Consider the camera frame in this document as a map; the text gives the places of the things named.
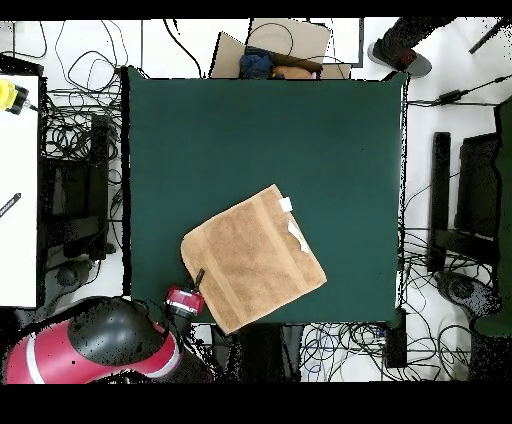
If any black marker pen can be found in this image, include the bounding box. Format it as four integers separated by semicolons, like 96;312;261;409
0;192;22;219

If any orange garment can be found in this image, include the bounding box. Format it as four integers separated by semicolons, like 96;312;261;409
272;64;314;80

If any black metal stand frame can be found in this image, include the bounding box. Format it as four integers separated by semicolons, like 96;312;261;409
41;113;111;261

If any black slanted rod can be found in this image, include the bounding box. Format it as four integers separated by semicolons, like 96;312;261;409
468;17;512;55

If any person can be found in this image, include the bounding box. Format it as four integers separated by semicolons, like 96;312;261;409
366;16;457;78

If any white board with grey frame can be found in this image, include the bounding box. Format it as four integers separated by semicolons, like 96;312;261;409
307;17;365;68

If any black power adapter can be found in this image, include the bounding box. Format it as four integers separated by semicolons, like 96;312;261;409
436;88;470;106

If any black square panel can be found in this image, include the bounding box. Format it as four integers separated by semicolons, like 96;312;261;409
455;133;501;241

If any dark green table cloth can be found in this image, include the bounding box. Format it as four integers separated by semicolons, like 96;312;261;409
120;65;413;327

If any navy blue garment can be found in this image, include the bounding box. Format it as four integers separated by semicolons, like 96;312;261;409
238;46;276;80

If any tan terry towel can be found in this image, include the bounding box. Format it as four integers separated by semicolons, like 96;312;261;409
180;183;328;336

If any green cloth on side table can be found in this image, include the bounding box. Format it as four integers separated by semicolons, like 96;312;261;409
473;95;512;337

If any grey stand foot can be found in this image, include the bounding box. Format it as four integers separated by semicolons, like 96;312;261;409
434;270;501;321
46;258;97;297

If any brown cardboard box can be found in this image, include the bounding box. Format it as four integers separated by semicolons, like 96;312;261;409
208;17;353;80

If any yellow and black tool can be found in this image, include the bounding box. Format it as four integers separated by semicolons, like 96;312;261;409
0;78;30;116

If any white desk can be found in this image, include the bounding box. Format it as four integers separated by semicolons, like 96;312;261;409
0;74;40;308

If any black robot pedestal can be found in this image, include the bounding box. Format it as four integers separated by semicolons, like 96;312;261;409
210;324;303;383

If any black flat bar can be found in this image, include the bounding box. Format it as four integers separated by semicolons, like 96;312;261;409
426;131;451;273

